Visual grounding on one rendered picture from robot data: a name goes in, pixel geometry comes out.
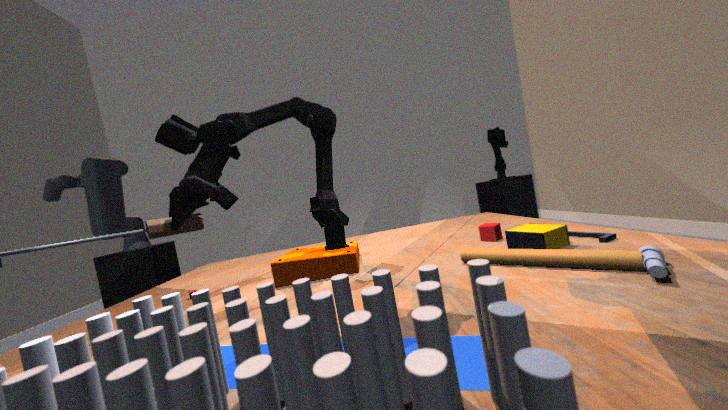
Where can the blue flat strip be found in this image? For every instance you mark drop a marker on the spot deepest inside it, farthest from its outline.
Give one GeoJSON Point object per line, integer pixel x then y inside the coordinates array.
{"type": "Point", "coordinates": [468, 354]}

